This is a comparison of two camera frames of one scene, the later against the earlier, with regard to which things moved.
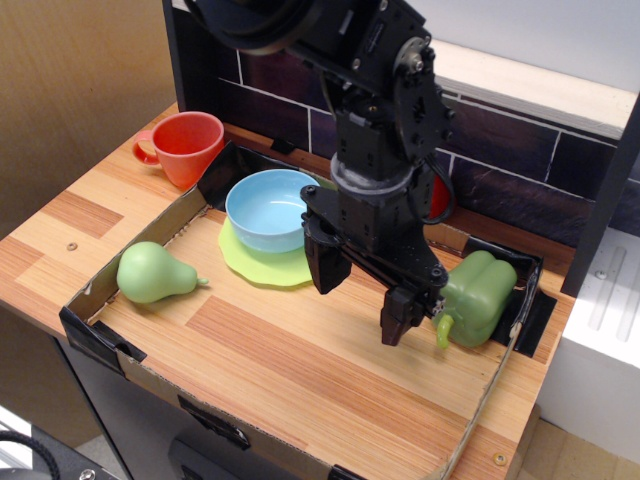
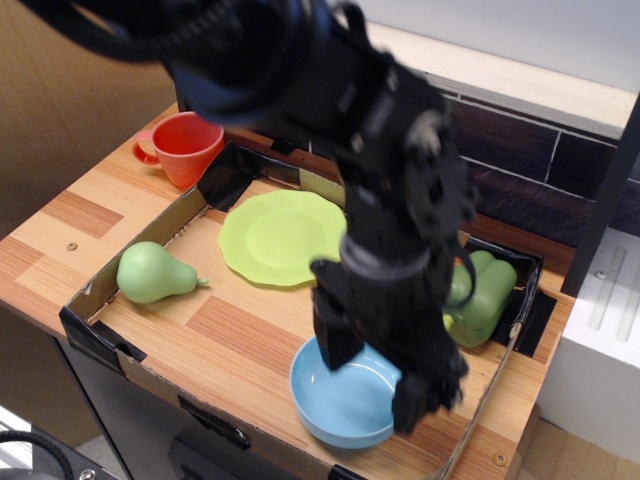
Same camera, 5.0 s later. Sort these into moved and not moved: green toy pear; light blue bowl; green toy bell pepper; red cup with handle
Moved: light blue bowl
Not moved: red cup with handle; green toy bell pepper; green toy pear
